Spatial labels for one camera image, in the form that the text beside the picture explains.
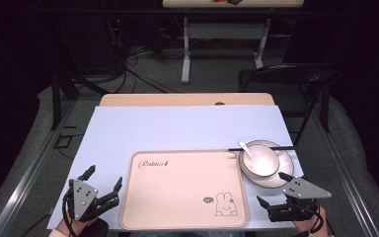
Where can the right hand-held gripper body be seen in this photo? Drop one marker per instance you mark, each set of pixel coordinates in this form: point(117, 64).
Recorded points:
point(304, 189)

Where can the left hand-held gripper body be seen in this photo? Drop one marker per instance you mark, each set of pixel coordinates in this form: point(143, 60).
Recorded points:
point(85, 197)

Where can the person's left hand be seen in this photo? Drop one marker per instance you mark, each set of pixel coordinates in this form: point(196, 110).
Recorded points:
point(72, 227)

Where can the person's right hand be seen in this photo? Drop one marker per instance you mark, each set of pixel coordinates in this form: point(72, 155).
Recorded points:
point(312, 226)

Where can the white ceramic bowl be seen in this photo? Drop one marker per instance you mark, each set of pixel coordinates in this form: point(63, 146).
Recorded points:
point(263, 161)

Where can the white ceramic spoon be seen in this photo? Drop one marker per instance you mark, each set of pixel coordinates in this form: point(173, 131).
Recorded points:
point(245, 148)

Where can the black chopsticks pair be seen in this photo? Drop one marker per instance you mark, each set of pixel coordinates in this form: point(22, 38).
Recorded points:
point(233, 149)

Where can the pink placemat with rabbit print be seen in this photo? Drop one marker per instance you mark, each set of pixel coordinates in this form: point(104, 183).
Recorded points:
point(181, 191)

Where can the pale lavender table sheet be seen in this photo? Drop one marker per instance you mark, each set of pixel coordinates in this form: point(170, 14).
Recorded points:
point(164, 128)

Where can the black metal stand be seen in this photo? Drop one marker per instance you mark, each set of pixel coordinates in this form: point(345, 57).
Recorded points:
point(64, 87)

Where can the black folding chair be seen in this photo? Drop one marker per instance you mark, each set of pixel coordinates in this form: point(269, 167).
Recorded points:
point(292, 77)

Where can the light wooden table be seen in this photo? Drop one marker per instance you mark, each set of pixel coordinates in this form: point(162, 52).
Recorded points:
point(177, 99)

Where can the dark equipment with red light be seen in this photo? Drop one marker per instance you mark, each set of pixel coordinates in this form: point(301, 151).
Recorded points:
point(116, 29)

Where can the dark flat object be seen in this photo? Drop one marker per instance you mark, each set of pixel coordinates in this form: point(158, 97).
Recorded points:
point(235, 1)

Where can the red object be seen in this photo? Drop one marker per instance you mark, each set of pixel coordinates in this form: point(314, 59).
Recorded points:
point(217, 1)

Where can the light wooden desk top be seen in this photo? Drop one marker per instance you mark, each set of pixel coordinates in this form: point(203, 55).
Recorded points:
point(194, 4)

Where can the aluminium floor rail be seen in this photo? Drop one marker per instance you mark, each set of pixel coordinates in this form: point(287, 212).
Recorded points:
point(345, 171)
point(29, 171)

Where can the white metal desk frame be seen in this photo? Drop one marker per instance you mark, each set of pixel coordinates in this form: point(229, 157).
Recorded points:
point(223, 31)

